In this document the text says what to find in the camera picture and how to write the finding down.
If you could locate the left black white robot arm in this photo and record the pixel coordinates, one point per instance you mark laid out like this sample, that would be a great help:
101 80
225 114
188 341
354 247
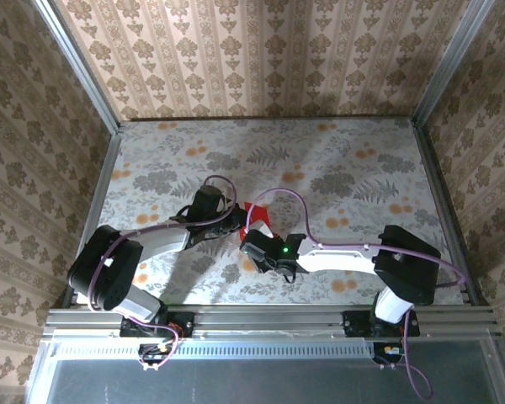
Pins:
105 269

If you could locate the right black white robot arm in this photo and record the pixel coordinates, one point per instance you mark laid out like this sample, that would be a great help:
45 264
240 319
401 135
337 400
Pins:
408 265

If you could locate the grey metal sheet panel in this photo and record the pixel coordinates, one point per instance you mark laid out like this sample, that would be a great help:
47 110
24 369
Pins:
256 383

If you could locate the floral table covering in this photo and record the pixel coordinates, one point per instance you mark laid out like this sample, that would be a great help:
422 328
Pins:
235 143

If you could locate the black yellow power connector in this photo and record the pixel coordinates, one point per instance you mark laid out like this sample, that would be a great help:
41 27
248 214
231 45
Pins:
151 355
381 357

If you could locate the aluminium mounting rail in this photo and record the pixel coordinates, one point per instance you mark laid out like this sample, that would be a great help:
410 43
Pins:
269 320

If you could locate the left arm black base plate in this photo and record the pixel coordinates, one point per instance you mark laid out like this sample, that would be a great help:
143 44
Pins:
185 326

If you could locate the aluminium table side rail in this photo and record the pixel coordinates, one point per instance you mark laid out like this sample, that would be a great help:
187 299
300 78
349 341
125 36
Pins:
92 210
444 202

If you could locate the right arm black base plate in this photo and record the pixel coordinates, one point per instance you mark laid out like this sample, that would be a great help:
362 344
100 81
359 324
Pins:
353 326

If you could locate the aluminium frame post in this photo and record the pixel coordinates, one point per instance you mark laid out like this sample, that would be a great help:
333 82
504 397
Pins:
78 63
450 63

